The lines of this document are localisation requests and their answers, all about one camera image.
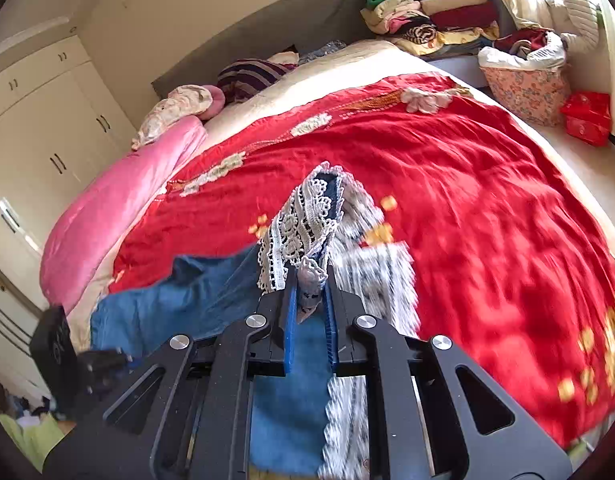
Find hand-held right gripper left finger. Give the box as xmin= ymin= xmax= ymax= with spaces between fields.
xmin=42 ymin=265 xmax=298 ymax=480

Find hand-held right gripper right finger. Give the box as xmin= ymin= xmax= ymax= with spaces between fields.
xmin=324 ymin=279 xmax=574 ymax=480

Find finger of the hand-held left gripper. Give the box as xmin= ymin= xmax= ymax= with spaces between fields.
xmin=76 ymin=349 xmax=134 ymax=397

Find blue jeans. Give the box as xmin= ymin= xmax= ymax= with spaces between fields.
xmin=90 ymin=161 xmax=424 ymax=480

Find dark cloth heap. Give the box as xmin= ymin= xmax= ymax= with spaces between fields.
xmin=0 ymin=381 xmax=58 ymax=421

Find green cloth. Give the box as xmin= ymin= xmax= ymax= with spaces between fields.
xmin=0 ymin=412 xmax=66 ymax=474

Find pink quilt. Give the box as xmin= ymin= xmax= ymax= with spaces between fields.
xmin=40 ymin=115 xmax=209 ymax=309

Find red floral blanket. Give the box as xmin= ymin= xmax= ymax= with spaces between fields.
xmin=110 ymin=72 xmax=615 ymax=452

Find white wardrobe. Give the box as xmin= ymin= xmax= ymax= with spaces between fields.
xmin=0 ymin=35 xmax=138 ymax=401

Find cream pink pillow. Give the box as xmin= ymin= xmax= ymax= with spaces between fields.
xmin=132 ymin=84 xmax=227 ymax=152

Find cream bed sheet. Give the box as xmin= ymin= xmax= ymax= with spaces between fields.
xmin=66 ymin=40 xmax=615 ymax=341

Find blue patterned cloth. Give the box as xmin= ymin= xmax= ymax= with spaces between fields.
xmin=298 ymin=40 xmax=348 ymax=66

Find grey bed headboard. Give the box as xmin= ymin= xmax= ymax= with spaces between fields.
xmin=152 ymin=0 xmax=379 ymax=102

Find floral laundry basket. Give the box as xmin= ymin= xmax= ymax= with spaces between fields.
xmin=480 ymin=66 xmax=572 ymax=128

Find red box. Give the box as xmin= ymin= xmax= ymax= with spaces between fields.
xmin=560 ymin=91 xmax=614 ymax=148

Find stack of folded clothes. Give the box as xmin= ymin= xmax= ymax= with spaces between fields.
xmin=360 ymin=0 xmax=504 ymax=59

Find white cloth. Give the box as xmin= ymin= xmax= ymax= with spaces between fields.
xmin=477 ymin=32 xmax=569 ymax=72

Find dark red cloth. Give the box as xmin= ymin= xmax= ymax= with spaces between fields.
xmin=494 ymin=27 xmax=554 ymax=54

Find white knit sweater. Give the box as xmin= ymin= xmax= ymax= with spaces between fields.
xmin=544 ymin=0 xmax=601 ymax=54

